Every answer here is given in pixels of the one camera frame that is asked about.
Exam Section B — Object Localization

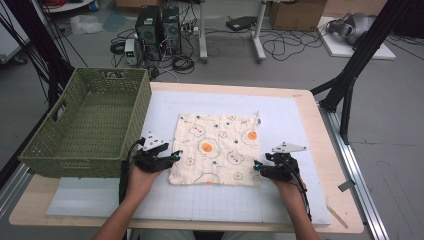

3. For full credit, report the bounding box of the person's right hand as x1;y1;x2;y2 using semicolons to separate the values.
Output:
270;174;307;203

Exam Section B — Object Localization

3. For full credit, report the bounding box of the right hand-held gripper cable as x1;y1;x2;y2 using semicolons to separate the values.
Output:
281;154;313;222

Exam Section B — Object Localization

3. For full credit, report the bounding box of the black flat box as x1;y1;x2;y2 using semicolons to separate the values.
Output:
225;15;258;32

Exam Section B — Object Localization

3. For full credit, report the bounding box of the clear plastic bag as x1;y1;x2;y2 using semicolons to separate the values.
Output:
69;14;105;36

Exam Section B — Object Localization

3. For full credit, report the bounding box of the white desk leg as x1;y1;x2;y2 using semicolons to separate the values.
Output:
254;0;267;64
198;0;209;64

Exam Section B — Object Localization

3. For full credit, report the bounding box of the black stand frame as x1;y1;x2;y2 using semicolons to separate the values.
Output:
310;0;412;145
0;0;76;109

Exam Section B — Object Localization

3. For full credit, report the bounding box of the cream egg print cloth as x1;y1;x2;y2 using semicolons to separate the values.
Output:
168;111;263;188

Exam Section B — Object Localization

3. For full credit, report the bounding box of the thin wooden stick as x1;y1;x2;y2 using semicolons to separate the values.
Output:
325;204;350;230

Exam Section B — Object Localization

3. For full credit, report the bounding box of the white board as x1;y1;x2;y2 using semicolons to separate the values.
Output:
317;16;397;61

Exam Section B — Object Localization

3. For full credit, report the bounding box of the aluminium rail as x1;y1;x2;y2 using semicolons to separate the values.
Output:
0;162;34;219
319;102;390;240

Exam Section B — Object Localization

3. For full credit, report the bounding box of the left hand-held gripper cable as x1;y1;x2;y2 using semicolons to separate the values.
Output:
118;139;146;205

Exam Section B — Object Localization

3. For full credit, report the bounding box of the person's left hand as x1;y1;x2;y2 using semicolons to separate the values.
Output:
125;165;163;205

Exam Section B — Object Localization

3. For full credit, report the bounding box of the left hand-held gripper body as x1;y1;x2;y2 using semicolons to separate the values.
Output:
132;131;174;174

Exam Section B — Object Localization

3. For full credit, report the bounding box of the grey headset device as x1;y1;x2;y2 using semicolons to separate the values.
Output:
327;12;377;46

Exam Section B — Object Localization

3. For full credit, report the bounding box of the cardboard box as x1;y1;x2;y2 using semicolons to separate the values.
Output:
323;0;390;18
268;0;328;32

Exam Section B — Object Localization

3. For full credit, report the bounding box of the small metal bracket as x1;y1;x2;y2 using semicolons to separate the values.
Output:
337;179;357;193

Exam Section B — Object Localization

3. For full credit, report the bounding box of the grey bench power supply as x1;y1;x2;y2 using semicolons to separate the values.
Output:
124;38;138;66

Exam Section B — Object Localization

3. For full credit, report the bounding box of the green woven basket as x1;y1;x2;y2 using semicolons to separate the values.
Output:
18;67;153;179

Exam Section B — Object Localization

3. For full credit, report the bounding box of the grey cabinet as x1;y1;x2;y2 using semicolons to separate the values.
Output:
0;9;30;65

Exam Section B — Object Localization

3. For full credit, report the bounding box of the coiled black cable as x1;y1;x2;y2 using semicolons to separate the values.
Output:
170;54;197;75

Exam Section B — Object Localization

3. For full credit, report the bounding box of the hand-held gripper cable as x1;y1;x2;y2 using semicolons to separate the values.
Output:
118;139;146;205
281;154;313;222

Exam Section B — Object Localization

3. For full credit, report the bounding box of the blue sheet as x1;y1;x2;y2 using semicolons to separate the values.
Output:
102;10;128;33

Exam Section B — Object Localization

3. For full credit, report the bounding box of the black floor cable tangle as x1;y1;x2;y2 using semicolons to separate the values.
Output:
262;28;332;62

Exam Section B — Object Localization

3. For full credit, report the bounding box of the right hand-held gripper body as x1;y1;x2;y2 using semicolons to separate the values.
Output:
260;141;308;183

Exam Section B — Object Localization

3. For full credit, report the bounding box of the black computer tower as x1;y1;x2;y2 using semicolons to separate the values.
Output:
161;5;183;56
134;5;162;62

